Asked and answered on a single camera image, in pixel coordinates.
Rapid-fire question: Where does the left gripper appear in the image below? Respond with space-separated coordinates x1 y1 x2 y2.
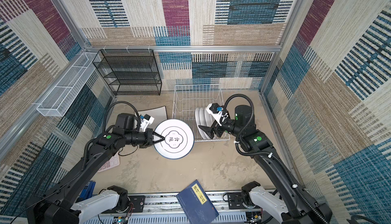
125 129 165 148

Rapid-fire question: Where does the white square plate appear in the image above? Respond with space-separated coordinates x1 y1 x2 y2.
138 106 168 129

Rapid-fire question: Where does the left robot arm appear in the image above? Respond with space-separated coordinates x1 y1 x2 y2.
26 113 165 224

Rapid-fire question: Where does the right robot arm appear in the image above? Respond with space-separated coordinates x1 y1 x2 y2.
199 103 332 224

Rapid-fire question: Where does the black mesh shelf rack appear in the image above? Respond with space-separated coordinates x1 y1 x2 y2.
93 49 162 96

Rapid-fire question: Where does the pink white calculator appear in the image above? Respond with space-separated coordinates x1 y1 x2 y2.
98 153 120 172

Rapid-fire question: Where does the blue book yellow label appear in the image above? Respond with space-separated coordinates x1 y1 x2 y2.
176 180 219 224

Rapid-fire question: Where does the blue stapler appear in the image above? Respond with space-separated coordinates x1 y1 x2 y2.
77 181 96 202

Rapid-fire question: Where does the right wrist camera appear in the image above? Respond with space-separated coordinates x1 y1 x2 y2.
205 103 229 126

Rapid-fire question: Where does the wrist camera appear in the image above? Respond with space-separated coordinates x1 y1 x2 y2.
205 103 229 126
140 114 154 132

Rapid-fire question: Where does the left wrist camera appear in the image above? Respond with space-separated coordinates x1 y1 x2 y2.
140 114 154 132

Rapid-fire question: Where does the white wire dish rack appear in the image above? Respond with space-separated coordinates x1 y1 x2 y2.
172 85 230 142

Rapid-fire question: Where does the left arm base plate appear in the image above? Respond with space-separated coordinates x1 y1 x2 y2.
124 195 146 214

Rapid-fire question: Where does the aluminium front rail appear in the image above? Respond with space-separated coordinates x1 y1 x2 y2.
51 188 315 224

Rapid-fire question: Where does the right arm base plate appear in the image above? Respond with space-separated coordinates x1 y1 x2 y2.
223 192 261 210

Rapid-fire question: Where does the white mesh wall basket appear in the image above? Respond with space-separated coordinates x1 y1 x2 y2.
37 52 96 117

